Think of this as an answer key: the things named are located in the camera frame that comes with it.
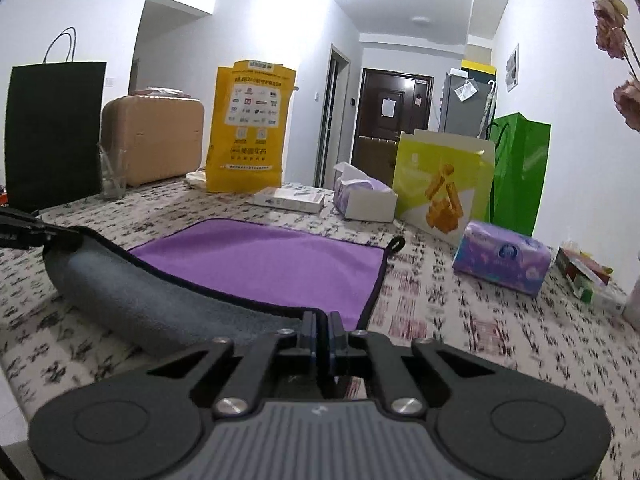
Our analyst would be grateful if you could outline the purple and grey towel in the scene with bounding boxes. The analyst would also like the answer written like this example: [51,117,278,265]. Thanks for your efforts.
[42,219,405,358]

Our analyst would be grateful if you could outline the patterned white tablecloth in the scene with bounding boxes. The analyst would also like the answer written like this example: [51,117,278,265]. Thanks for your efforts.
[1,181,639,479]

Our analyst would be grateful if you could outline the clear drinking glass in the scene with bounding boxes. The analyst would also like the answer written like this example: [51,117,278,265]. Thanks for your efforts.
[99,145,127,200]

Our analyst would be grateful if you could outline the black paper shopping bag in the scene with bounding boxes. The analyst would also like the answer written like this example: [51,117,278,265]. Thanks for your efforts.
[4,26,106,214]

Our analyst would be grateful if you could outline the tan hard suitcase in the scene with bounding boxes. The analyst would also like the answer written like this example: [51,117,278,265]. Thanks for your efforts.
[101,96,204,188]

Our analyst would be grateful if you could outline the white textured vase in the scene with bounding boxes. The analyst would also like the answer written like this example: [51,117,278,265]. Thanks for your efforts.
[623,276,640,333]

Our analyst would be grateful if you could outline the red and green boxes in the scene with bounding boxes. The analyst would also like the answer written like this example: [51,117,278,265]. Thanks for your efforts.
[555,247,626,315]

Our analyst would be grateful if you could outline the purple tissue pack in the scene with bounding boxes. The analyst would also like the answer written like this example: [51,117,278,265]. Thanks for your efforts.
[452,220,552,297]

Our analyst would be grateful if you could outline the lime green snack bag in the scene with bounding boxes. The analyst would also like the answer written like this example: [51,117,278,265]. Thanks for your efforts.
[393,129,495,246]

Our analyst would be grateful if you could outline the yellow paper delivery bag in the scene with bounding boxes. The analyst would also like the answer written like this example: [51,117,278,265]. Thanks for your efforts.
[205,60,296,193]

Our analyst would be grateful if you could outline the flat white box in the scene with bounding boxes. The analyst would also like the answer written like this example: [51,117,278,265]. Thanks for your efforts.
[248,188,324,214]

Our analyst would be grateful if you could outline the open white tissue box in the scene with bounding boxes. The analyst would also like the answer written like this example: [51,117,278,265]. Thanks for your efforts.
[333,162,398,223]

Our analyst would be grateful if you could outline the green glossy gift bag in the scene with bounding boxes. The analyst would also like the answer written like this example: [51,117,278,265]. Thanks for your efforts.
[486,113,551,236]

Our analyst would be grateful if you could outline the grey refrigerator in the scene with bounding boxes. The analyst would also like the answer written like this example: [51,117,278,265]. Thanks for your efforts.
[438,70,496,138]

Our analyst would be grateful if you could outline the dark brown entrance door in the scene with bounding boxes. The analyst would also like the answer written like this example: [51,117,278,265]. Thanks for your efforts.
[350,68,433,185]

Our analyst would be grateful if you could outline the yellow box on refrigerator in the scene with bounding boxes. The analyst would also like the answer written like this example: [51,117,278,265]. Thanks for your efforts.
[460,60,497,84]

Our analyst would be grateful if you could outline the ceiling lamp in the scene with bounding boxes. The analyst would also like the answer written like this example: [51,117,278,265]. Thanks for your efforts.
[411,16,432,26]

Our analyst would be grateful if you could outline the wall picture frame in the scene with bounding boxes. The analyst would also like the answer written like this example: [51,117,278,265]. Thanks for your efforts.
[506,46,521,92]

